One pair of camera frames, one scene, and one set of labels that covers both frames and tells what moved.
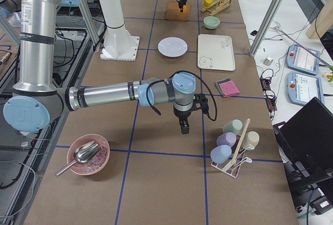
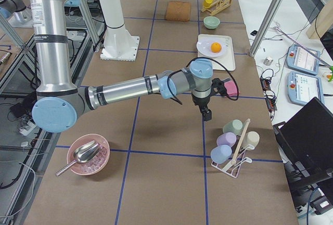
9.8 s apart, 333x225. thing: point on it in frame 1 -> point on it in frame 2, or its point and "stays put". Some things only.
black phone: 254,32 stays put
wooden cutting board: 172,12 stays put
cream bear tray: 215,52 stays put
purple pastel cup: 229,139 stays put
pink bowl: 97,163 stays put
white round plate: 173,47 -> 204,47
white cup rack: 231,168 stays put
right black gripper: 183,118 -> 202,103
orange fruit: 185,9 -> 216,47
